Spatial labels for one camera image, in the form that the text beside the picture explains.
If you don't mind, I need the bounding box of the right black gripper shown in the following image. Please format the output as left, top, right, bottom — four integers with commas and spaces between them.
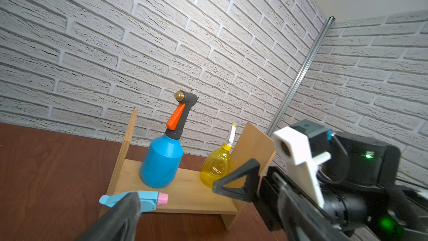
212, 158, 328, 231

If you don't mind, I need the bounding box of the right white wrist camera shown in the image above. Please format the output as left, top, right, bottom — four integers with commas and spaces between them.
272, 119, 333, 208

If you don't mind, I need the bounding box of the yellow spray bottle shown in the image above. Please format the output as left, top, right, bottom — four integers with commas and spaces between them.
200, 125, 236, 188

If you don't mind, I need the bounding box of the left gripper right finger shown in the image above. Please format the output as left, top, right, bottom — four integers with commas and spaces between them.
273, 173, 349, 241

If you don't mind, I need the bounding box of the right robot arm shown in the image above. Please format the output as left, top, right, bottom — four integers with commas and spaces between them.
212, 120, 428, 241

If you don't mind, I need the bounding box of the wooden shelf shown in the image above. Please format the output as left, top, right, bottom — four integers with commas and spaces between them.
107, 110, 276, 230

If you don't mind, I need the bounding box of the blue grey pressure sprayer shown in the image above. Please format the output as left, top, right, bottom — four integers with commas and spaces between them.
140, 90, 198, 189

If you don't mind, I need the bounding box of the right corner aluminium post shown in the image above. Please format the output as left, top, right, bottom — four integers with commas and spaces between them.
265, 16, 335, 137

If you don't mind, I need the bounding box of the light blue pink spray bottle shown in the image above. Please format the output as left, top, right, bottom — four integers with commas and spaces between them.
99, 191, 169, 213

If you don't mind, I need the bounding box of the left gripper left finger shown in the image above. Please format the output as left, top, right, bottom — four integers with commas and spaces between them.
76, 192, 141, 241

